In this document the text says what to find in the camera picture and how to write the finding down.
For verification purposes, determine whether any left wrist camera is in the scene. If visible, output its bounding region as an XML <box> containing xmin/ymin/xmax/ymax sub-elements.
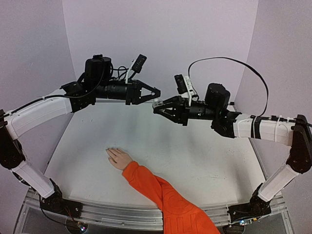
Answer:
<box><xmin>125</xmin><ymin>54</ymin><xmax>147</xmax><ymax>84</ymax></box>

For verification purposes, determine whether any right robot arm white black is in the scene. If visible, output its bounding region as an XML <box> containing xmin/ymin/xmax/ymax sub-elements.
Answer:
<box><xmin>153</xmin><ymin>83</ymin><xmax>312</xmax><ymax>202</ymax></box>

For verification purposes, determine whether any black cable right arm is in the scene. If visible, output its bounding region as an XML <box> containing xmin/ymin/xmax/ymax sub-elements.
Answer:
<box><xmin>187</xmin><ymin>56</ymin><xmax>270</xmax><ymax>117</ymax></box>

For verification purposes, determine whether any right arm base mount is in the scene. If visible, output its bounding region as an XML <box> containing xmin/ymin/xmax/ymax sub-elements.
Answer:
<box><xmin>227</xmin><ymin>190</ymin><xmax>271</xmax><ymax>224</ymax></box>

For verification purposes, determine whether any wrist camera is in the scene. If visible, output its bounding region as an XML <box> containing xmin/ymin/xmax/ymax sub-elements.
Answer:
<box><xmin>125</xmin><ymin>54</ymin><xmax>147</xmax><ymax>84</ymax></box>
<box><xmin>174</xmin><ymin>75</ymin><xmax>198</xmax><ymax>106</ymax></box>

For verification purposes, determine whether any clear nail polish bottle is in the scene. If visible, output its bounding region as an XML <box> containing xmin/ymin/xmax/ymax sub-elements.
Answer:
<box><xmin>152</xmin><ymin>98</ymin><xmax>163</xmax><ymax>108</ymax></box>

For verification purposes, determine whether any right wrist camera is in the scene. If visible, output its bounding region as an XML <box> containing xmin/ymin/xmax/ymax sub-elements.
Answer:
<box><xmin>174</xmin><ymin>75</ymin><xmax>198</xmax><ymax>106</ymax></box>

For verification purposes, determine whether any mannequin hand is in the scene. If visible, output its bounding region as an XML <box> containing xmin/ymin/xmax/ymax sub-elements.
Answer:
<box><xmin>106</xmin><ymin>148</ymin><xmax>133</xmax><ymax>171</ymax></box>

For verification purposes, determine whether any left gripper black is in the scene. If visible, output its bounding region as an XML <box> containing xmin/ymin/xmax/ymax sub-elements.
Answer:
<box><xmin>96</xmin><ymin>80</ymin><xmax>164</xmax><ymax>106</ymax></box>

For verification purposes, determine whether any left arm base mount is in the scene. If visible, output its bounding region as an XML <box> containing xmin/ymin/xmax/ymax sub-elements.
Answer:
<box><xmin>40</xmin><ymin>185</ymin><xmax>83</xmax><ymax>218</ymax></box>

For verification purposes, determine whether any orange sleeve forearm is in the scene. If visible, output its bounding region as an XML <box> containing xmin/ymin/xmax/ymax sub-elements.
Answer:
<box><xmin>122</xmin><ymin>161</ymin><xmax>219</xmax><ymax>234</ymax></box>

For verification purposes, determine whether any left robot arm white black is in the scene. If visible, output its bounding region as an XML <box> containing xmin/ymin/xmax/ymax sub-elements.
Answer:
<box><xmin>0</xmin><ymin>54</ymin><xmax>161</xmax><ymax>213</ymax></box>

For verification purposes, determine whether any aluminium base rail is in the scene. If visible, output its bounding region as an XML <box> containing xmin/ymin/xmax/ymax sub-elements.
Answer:
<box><xmin>14</xmin><ymin>190</ymin><xmax>294</xmax><ymax>234</ymax></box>

